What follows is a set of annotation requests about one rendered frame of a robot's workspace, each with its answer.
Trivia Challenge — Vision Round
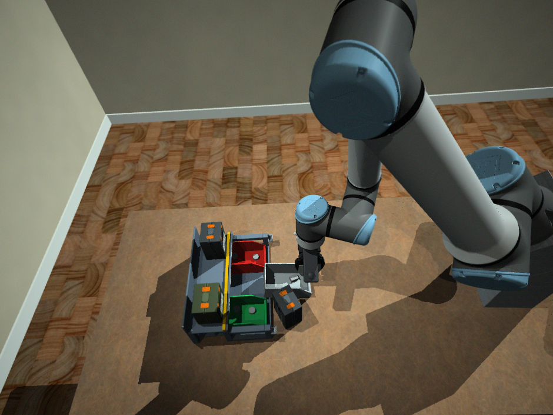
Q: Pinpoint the olive green case with orange latches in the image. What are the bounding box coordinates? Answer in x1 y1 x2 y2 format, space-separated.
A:
191 283 224 324

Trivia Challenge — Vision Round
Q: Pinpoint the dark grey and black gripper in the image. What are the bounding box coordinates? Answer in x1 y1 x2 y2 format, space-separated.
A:
295 244 325 276

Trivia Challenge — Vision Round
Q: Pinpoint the green open bin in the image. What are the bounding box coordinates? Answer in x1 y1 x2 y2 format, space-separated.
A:
229 295 268 327

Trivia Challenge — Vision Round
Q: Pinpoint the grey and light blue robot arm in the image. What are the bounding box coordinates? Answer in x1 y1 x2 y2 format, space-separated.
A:
294 0 553 291

